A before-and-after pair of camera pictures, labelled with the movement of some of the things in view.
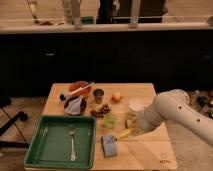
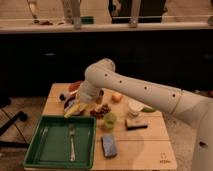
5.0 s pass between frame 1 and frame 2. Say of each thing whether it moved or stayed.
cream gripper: moved
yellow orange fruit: stayed
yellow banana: moved
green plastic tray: stayed
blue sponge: stayed
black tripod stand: stayed
